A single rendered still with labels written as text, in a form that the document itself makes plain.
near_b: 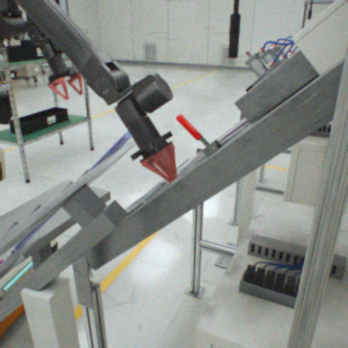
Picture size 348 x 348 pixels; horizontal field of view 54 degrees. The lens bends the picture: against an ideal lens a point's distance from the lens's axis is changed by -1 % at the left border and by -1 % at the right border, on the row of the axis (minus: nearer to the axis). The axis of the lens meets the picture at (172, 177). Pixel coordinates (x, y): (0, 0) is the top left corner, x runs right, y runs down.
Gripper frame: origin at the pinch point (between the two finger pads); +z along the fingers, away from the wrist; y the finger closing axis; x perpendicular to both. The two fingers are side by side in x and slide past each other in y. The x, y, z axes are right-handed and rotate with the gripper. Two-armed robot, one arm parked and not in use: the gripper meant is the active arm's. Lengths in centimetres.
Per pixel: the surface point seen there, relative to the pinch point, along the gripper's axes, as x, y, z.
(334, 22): -42.2, -8.7, -9.4
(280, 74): -32.4, -6.6, -7.2
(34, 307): 16.3, -33.9, 4.7
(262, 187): 37, 131, 48
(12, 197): 202, 93, -33
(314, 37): -39.1, -8.7, -9.1
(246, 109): -24.9, -6.6, -5.1
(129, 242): 12.3, -10.3, 7.2
